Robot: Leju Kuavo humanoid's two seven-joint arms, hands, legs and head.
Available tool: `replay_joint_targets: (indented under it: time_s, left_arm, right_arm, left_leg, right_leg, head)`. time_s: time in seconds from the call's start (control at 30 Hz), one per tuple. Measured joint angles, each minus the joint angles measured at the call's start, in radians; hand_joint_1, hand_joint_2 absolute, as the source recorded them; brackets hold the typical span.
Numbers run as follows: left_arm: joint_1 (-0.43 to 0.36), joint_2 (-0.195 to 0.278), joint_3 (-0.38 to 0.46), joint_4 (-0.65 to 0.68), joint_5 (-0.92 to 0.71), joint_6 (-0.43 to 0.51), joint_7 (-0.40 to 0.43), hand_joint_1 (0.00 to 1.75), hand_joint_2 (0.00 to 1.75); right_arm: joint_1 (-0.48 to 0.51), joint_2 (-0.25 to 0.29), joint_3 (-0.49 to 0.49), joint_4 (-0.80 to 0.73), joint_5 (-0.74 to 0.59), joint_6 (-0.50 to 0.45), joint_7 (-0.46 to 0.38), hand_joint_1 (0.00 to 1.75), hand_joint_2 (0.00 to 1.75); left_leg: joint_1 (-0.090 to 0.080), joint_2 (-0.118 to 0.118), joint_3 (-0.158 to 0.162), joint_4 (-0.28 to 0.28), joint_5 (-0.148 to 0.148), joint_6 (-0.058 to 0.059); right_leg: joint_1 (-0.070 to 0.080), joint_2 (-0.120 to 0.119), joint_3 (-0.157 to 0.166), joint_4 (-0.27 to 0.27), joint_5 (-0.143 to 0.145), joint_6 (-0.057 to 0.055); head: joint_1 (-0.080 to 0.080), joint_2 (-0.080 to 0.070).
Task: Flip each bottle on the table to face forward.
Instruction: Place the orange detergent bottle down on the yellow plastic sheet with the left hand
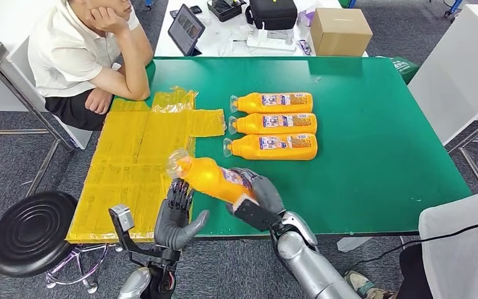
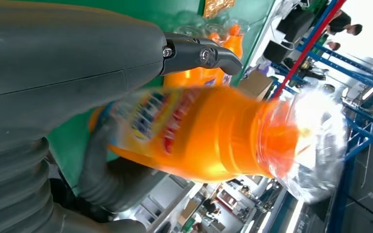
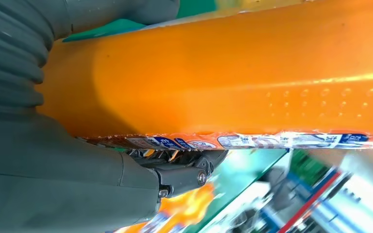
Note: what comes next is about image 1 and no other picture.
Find person's left hand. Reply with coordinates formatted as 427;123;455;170
84;87;114;115

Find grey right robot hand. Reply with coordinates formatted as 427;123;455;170
225;167;286;216

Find person's right hand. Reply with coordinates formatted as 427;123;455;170
88;6;129;36

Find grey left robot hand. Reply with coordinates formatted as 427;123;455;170
154;178;210;251

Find orange detergent bottle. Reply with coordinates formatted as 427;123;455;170
229;92;314;115
166;148;256;205
223;133;319;161
227;113;318;136

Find person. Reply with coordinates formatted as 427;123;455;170
344;187;478;299
27;0;154;132

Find yellow taped cardboard mat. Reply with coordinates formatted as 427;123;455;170
65;87;227;244

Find black tablet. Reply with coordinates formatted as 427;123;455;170
167;4;206;57

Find white table foot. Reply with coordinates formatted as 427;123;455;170
337;237;373;254

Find white desk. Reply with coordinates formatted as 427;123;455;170
155;0;370;58

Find black plastic tray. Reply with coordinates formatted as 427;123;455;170
206;0;247;22

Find black round stool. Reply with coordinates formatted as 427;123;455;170
0;190;113;295

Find white power strip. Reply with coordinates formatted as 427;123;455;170
246;31;297;53

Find black zipped case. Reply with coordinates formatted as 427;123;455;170
245;0;298;31

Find brown cardboard box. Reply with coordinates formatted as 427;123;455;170
309;8;374;57

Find purple packet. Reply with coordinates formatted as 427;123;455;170
298;7;318;27

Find green bag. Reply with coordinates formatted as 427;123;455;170
377;56;421;85

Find white side table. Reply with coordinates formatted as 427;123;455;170
407;4;478;192

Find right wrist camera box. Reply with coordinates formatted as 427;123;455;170
232;197;283;233

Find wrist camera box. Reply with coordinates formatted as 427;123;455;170
232;197;283;233
108;204;157;259

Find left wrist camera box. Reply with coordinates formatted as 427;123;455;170
108;204;157;259

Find black cable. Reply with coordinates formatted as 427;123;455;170
348;212;478;273

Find blue wheeled frame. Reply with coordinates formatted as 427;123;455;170
445;0;467;18

